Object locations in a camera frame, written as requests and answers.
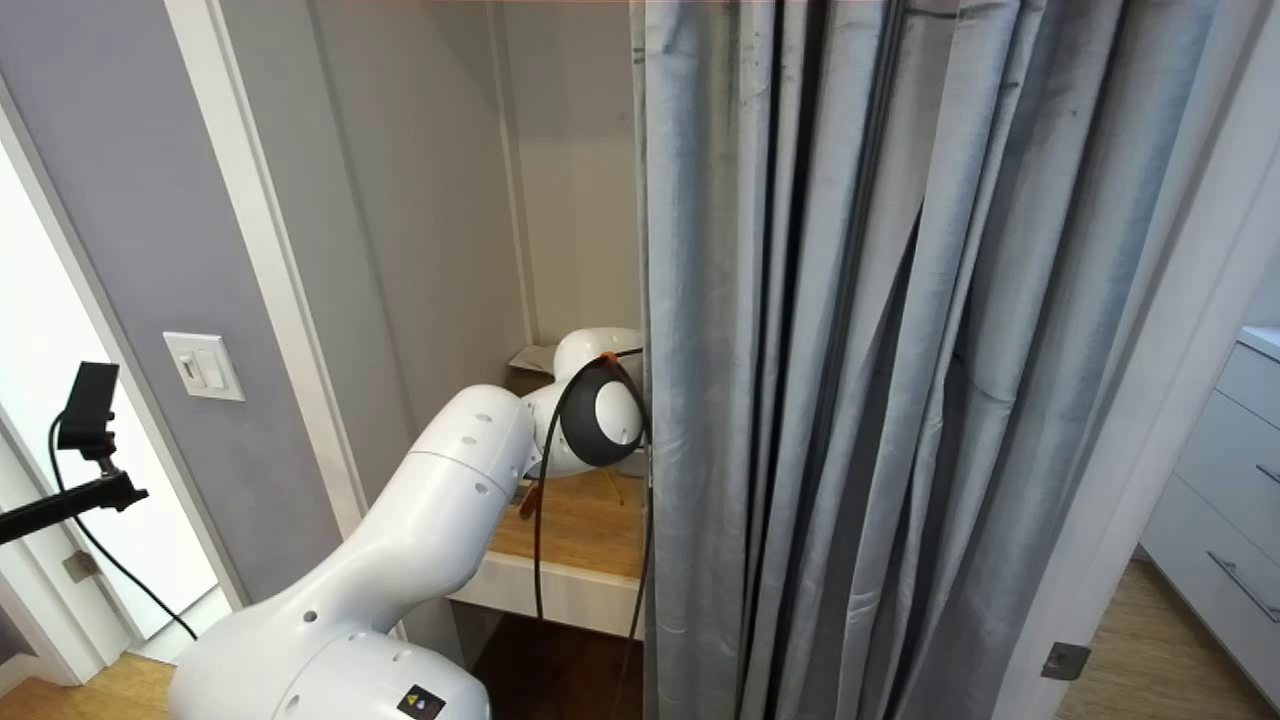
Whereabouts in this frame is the white dresser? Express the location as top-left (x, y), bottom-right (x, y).
top-left (1135, 326), bottom-right (1280, 714)

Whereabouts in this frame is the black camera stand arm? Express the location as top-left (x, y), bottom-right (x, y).
top-left (0, 451), bottom-right (151, 550)

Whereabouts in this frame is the white door jamb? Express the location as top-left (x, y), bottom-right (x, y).
top-left (990, 0), bottom-right (1280, 720)

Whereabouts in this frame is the black camera cable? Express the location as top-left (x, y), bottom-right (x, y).
top-left (42, 414), bottom-right (203, 644)

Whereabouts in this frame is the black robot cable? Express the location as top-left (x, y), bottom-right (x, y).
top-left (529, 350), bottom-right (654, 644)

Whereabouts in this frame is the wooden table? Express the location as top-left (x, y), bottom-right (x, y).
top-left (447, 465), bottom-right (650, 644)

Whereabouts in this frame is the white wall switch plate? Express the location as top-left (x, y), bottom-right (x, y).
top-left (160, 330), bottom-right (246, 407)

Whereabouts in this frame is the grey curtain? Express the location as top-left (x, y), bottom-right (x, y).
top-left (627, 0), bottom-right (1262, 720)

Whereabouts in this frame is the white closet door frame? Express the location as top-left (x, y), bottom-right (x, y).
top-left (160, 0), bottom-right (374, 552)

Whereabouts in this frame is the black camera on stand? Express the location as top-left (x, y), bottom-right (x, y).
top-left (50, 360), bottom-right (123, 465)

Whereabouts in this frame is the white paper on box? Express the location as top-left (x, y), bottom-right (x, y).
top-left (509, 342), bottom-right (561, 375)

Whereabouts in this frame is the metal door strike plate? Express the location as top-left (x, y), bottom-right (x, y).
top-left (1039, 641), bottom-right (1096, 683)

